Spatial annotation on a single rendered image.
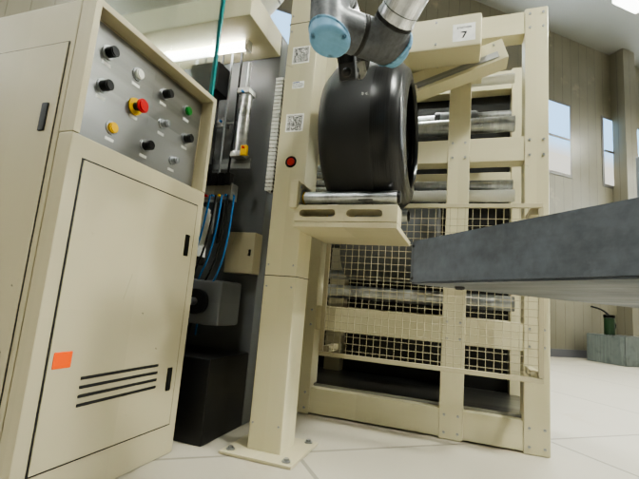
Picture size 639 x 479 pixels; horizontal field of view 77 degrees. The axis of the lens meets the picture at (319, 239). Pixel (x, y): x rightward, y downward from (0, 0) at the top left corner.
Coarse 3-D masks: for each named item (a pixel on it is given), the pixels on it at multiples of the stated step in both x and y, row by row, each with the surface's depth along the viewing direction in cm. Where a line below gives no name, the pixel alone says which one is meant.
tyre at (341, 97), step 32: (352, 96) 130; (384, 96) 127; (320, 128) 135; (352, 128) 129; (384, 128) 126; (416, 128) 167; (320, 160) 139; (352, 160) 132; (384, 160) 129; (416, 160) 168
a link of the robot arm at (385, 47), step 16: (384, 0) 87; (400, 0) 84; (416, 0) 83; (368, 16) 89; (384, 16) 87; (400, 16) 86; (416, 16) 87; (368, 32) 89; (384, 32) 89; (400, 32) 88; (368, 48) 91; (384, 48) 91; (400, 48) 92; (384, 64) 95
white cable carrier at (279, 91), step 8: (280, 80) 165; (280, 88) 164; (280, 96) 163; (280, 104) 163; (280, 112) 162; (272, 120) 163; (280, 120) 162; (272, 128) 162; (272, 136) 162; (272, 144) 161; (272, 152) 160; (272, 160) 159; (272, 168) 159; (272, 176) 158; (272, 184) 158; (272, 192) 161
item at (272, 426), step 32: (288, 64) 163; (320, 64) 166; (288, 96) 161; (320, 96) 167; (288, 192) 154; (288, 224) 151; (288, 256) 149; (288, 288) 147; (288, 320) 145; (288, 352) 143; (256, 384) 144; (288, 384) 143; (256, 416) 142; (288, 416) 143; (256, 448) 140; (288, 448) 144
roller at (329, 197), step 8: (304, 192) 144; (312, 192) 142; (320, 192) 141; (328, 192) 140; (336, 192) 139; (344, 192) 138; (352, 192) 137; (360, 192) 136; (368, 192) 135; (376, 192) 135; (384, 192) 134; (392, 192) 133; (400, 192) 133; (304, 200) 143; (312, 200) 142; (320, 200) 141; (328, 200) 140; (336, 200) 139; (344, 200) 138; (352, 200) 137; (360, 200) 136; (368, 200) 135; (376, 200) 134; (384, 200) 133; (392, 200) 132; (400, 200) 134
